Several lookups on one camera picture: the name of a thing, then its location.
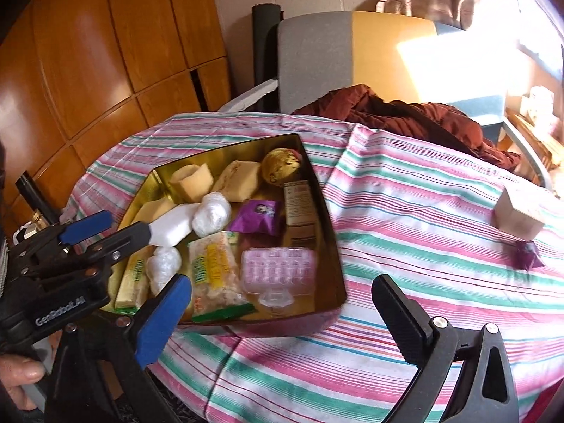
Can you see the brown label packet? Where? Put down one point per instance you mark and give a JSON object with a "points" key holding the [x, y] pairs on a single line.
{"points": [[300, 213]]}

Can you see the purple snack packet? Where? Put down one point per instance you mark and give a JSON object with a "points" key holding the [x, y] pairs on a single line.
{"points": [[257, 217]]}

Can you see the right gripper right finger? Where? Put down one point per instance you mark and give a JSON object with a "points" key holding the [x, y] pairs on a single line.
{"points": [[484, 391]]}

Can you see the yellow sponge in box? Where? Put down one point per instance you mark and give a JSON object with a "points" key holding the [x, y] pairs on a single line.
{"points": [[239, 180]]}

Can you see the wooden wardrobe panels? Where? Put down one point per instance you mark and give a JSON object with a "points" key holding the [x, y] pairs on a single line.
{"points": [[79, 76]]}

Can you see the white plastic bag ball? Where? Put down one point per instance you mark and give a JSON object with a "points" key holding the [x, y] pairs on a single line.
{"points": [[212, 215]]}

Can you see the white items on table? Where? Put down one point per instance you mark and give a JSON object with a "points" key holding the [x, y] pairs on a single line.
{"points": [[538, 103]]}

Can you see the person's left hand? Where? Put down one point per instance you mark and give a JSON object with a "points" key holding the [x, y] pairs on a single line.
{"points": [[17, 371]]}

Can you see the black rolled mat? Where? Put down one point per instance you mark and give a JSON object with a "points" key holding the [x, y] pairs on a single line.
{"points": [[266, 18]]}

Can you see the beige carton box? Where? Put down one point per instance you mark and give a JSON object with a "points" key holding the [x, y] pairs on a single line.
{"points": [[520, 210]]}

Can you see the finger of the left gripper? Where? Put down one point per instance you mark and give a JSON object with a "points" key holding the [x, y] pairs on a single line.
{"points": [[76, 232], [120, 245]]}

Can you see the striped pink green bedsheet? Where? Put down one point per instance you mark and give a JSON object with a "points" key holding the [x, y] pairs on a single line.
{"points": [[413, 210]]}

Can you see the wooden side table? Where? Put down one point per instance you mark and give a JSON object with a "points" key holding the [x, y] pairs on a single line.
{"points": [[549, 150]]}

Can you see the white foam block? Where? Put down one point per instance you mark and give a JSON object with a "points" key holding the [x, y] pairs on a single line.
{"points": [[172, 227]]}

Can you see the yellow green wafer packet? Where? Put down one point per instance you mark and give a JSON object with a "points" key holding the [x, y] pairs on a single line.
{"points": [[217, 293]]}

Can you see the pink plastic blister tray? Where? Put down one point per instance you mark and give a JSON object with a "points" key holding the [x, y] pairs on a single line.
{"points": [[277, 275]]}

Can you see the gold tin box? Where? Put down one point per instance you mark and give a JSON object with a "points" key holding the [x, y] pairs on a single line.
{"points": [[309, 313]]}

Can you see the maroon quilted jacket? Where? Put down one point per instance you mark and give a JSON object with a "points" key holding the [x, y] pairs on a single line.
{"points": [[433, 122]]}

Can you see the yellow sponge block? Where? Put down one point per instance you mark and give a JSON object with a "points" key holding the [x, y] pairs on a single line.
{"points": [[192, 182]]}

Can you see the pale sponge in box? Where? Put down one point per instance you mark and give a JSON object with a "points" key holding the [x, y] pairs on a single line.
{"points": [[153, 210]]}

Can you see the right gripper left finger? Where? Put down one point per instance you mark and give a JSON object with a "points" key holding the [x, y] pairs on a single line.
{"points": [[78, 391]]}

